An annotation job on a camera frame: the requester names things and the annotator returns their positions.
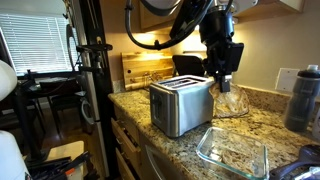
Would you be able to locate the tan wooden cart top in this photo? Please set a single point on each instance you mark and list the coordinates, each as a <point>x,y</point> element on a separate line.
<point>63,148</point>

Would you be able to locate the clear glass baking dish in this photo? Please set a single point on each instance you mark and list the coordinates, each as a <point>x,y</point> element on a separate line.
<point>206,156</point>

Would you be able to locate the slice of brown bread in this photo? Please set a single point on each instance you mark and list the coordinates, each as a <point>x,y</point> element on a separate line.
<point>230,101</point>

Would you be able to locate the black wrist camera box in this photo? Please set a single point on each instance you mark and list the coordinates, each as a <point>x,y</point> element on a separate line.
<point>236,56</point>

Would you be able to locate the dark dining table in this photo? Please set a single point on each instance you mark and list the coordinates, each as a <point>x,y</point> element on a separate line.
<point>50,81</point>

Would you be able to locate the dark grey water bottle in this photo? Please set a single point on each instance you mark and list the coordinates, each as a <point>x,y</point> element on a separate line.
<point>301,100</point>

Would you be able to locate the wooden cutting board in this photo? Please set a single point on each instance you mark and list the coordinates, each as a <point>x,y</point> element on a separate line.
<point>143,66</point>

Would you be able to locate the black contact grill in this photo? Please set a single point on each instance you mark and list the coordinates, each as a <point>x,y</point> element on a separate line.
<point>188,65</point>

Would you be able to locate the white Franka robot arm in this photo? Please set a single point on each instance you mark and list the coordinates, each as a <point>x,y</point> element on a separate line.
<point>245,5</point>

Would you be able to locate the window with white blinds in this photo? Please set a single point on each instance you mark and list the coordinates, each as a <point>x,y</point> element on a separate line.
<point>36,43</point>

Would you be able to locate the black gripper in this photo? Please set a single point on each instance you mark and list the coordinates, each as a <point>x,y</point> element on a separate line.
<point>216,36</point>

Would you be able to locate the black chair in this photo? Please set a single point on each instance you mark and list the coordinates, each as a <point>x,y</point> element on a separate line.
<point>66,106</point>

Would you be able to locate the pile of black tools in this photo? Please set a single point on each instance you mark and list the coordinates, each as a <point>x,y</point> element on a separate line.
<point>50,166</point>

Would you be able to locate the wooden drawer cabinet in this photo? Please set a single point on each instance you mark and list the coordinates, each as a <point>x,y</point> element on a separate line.
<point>128,140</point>

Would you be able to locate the wooden wall cabinet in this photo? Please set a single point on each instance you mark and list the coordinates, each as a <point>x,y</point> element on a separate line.
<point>273,8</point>

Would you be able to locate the dark grey curved object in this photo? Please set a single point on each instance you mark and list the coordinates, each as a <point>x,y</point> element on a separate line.
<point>300,160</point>

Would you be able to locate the stainless steel two-slot toaster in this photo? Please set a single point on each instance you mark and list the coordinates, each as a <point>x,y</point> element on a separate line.
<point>180,106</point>

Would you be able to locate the black vertical stand pole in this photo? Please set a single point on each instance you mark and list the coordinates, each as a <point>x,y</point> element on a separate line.
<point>103,100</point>

